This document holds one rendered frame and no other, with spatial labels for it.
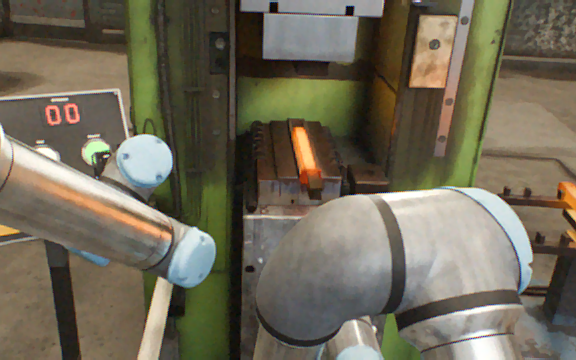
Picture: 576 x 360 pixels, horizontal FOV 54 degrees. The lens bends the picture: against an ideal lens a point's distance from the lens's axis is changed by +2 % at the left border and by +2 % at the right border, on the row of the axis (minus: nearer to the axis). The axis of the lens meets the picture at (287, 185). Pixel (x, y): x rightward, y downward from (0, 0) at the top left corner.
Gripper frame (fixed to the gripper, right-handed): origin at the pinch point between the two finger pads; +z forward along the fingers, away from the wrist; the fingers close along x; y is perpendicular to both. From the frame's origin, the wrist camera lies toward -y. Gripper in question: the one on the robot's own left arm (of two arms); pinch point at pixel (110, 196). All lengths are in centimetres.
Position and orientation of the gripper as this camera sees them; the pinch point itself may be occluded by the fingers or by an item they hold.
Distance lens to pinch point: 114.6
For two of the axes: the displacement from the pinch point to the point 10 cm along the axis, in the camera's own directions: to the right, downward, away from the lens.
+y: -2.0, -9.8, 0.2
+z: -4.5, 1.1, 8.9
